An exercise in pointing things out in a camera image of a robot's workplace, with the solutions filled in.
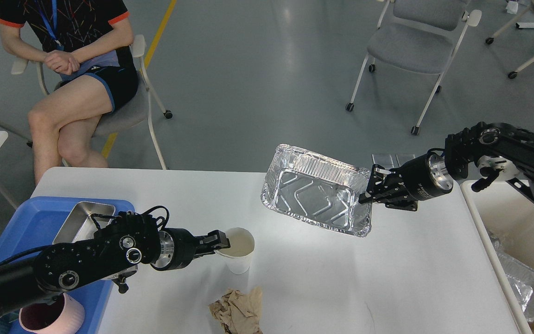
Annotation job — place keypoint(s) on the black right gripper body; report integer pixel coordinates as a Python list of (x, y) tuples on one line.
[(422, 178)]

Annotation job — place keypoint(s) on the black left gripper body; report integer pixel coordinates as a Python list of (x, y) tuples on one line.
[(178, 247)]

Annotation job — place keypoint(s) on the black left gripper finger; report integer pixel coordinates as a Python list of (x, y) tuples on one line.
[(214, 240), (204, 250)]

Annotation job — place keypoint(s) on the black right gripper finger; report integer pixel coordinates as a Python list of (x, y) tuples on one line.
[(384, 198), (377, 178)]

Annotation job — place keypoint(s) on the white paper cup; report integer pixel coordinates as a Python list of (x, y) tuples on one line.
[(238, 256)]

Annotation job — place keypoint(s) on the aluminium foil tray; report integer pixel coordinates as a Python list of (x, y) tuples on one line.
[(317, 190)]

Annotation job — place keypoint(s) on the square stainless steel tray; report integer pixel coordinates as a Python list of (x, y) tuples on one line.
[(79, 224)]

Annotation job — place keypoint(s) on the pink ceramic mug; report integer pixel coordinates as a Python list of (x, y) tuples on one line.
[(64, 316)]

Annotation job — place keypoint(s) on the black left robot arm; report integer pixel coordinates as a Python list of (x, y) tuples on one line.
[(43, 273)]

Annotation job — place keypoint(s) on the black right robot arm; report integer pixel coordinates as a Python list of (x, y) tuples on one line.
[(491, 140)]

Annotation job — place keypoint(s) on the left floor outlet cover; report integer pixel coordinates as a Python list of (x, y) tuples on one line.
[(386, 161)]

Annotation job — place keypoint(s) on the floor outlet cover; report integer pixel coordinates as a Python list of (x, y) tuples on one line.
[(386, 161), (403, 158)]

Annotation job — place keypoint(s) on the right floor outlet cover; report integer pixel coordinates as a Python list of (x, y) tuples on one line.
[(403, 158)]

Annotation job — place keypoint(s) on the crumpled brown paper napkin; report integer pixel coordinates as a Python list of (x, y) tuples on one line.
[(239, 313)]

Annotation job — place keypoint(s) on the white plastic bin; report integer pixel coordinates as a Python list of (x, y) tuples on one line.
[(505, 212)]

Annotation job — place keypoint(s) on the grey chair right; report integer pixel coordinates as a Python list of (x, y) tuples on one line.
[(414, 49)]

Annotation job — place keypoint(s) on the blue plastic tray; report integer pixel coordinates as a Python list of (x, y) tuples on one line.
[(35, 223)]

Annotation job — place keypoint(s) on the foil tray in bin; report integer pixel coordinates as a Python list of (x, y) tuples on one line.
[(519, 276)]

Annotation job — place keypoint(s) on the person in patterned shirt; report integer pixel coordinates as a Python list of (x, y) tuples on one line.
[(86, 42)]

